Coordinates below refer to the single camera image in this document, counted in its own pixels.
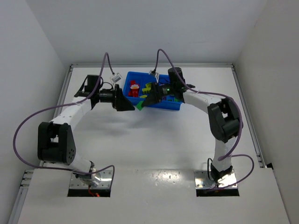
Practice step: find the red lime lego stack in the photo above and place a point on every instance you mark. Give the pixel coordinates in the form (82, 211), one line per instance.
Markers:
(134, 89)

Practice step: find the lime long lego brick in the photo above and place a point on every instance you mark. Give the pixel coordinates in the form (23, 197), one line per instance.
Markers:
(147, 88)

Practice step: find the blue divided plastic bin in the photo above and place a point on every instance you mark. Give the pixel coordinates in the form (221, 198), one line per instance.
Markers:
(142, 78)

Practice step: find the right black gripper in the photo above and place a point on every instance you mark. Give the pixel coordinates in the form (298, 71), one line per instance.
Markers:
(155, 92)

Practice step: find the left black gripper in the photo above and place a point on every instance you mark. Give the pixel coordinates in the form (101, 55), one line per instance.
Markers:
(117, 97)

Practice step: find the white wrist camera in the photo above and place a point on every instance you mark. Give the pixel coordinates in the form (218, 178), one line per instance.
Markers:
(154, 74)
(116, 78)

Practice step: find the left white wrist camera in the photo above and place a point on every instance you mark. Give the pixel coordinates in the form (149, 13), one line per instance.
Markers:
(116, 78)

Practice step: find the bright green cube lego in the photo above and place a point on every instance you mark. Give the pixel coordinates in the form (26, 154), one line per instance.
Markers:
(140, 106)

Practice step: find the right aluminium rail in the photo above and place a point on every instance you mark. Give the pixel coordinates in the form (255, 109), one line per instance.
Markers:
(252, 131)

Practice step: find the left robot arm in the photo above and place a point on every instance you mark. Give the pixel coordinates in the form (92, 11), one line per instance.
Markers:
(56, 143)

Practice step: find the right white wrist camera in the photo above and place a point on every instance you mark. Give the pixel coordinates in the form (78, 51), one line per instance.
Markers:
(154, 74)

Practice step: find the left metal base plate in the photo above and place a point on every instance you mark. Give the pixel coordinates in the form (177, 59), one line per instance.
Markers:
(99, 181)

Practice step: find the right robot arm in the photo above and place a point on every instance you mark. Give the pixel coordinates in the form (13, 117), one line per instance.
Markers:
(223, 115)

